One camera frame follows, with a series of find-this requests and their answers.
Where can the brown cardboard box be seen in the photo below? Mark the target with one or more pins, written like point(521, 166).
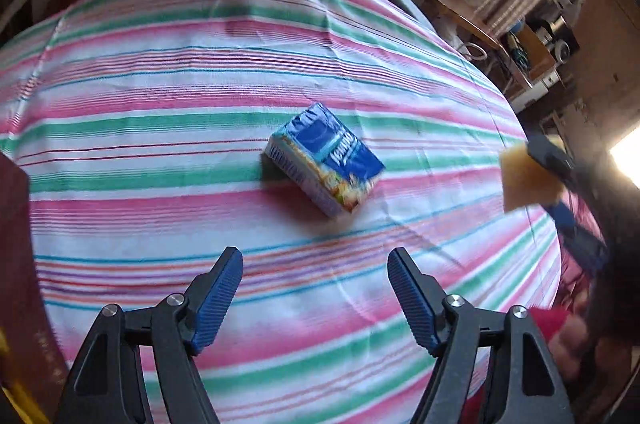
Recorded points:
point(532, 52)

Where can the gold metal tin tray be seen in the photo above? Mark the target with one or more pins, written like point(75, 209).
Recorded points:
point(20, 254)

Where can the small white cabinet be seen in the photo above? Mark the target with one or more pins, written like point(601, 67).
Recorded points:
point(535, 92)

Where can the black and white appliance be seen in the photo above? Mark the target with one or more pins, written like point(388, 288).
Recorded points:
point(560, 29)

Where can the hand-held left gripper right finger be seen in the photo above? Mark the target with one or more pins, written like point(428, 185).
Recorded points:
point(412, 299)

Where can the blue snack carton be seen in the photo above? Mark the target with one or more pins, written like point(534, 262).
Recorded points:
point(325, 149)

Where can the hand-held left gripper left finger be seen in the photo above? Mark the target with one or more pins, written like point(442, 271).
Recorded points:
point(220, 299)

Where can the red garment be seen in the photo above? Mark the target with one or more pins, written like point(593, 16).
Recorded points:
point(547, 321)

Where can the yellow sponge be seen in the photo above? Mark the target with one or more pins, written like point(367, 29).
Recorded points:
point(525, 184)

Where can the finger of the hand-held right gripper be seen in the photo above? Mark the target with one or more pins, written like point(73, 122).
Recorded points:
point(557, 162)
point(577, 239)

